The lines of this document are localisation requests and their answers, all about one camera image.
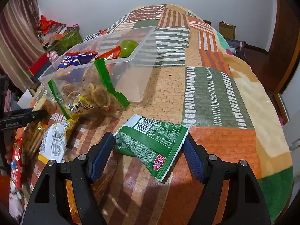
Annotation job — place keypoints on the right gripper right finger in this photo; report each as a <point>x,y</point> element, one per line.
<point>245,202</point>

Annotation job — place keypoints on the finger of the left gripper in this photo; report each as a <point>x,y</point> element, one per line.
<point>20,118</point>

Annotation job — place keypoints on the white yellow snack bag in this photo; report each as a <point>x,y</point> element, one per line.
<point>55,140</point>

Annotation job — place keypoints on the clear green-edged cracker bag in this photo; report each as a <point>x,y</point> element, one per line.
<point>86,90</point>

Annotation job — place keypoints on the green snack packet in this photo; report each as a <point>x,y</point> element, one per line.
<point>155,143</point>

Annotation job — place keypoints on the red noodle snack bag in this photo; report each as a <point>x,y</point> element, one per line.
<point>17,163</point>

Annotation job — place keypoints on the red flat box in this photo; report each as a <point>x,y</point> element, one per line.
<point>42,62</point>

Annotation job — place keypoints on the pink plush toy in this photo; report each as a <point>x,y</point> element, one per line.
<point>53,56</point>

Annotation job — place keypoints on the blue snack packet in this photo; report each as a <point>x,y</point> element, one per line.
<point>72,61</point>

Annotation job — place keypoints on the striped curtain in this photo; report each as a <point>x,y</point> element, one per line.
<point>20,47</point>

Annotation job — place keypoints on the green cardboard box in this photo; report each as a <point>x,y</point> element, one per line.
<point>69,40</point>

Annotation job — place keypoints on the red snack packet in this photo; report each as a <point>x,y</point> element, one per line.
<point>111,54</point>

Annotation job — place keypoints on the clear plastic storage box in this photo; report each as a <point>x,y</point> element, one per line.
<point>129,75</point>

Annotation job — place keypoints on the green round candy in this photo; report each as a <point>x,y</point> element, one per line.
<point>127,47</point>

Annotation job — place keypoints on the patchwork blanket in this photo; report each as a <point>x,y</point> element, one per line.
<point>195,81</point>

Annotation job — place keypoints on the wooden door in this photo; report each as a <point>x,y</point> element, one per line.
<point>284,50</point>

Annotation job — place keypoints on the brown paper bag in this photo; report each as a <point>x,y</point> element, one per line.
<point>228,31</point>

